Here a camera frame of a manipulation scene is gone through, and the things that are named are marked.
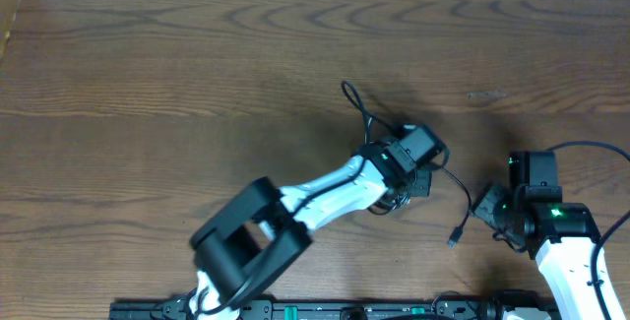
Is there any black usb cable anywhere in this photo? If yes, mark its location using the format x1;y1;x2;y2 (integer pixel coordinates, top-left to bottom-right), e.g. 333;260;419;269
368;161;473;249

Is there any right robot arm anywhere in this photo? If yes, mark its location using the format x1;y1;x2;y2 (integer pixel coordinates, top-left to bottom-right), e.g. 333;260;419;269
472;147;629;319

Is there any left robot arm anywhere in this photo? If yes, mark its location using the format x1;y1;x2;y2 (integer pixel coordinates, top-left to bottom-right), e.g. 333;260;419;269
188;141;442;319

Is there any cardboard box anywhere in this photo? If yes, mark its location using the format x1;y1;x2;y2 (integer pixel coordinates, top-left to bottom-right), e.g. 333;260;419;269
0;0;21;57

